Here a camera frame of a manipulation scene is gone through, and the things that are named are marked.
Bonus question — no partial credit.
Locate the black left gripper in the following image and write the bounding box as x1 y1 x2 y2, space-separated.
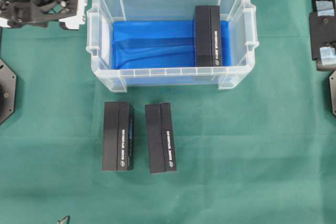
0 0 88 30

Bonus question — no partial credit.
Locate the black realsense box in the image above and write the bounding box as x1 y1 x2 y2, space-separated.
193 5 223 67
101 101 134 172
145 102 177 174

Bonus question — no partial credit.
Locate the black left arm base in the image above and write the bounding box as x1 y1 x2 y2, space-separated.
0 60 16 124

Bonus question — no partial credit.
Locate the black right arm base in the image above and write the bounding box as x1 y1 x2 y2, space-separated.
329 70 336 116

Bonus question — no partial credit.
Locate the clear plastic storage case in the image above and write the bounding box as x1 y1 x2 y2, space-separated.
86 0 259 92

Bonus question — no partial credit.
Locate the blue plastic liner sheet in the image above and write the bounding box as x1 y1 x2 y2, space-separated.
111 19 244 87

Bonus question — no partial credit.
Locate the green table cloth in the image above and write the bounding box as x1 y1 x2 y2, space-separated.
1 0 335 223

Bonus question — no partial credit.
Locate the grey bracket at bottom edge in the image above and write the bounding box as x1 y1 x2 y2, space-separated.
56 215 70 224

